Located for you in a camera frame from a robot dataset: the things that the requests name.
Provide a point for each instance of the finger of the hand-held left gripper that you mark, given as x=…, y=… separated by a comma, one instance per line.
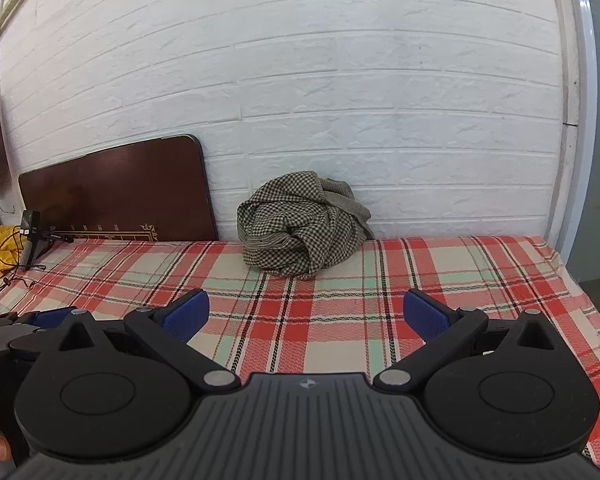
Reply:
x=30, y=346
x=50, y=317

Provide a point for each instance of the striped shirt with checked lining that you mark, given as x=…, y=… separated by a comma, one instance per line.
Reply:
x=300, y=225

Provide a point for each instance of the black tripod stand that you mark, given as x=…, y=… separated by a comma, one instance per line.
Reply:
x=31, y=222

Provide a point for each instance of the red plaid bed sheet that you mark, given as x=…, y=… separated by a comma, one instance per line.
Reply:
x=330, y=310

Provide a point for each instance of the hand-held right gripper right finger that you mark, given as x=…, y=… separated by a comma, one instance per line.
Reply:
x=427, y=315

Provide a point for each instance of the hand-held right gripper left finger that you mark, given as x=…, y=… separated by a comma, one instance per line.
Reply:
x=187, y=312

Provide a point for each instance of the brown wooden board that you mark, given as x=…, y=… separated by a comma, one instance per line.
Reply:
x=120, y=190

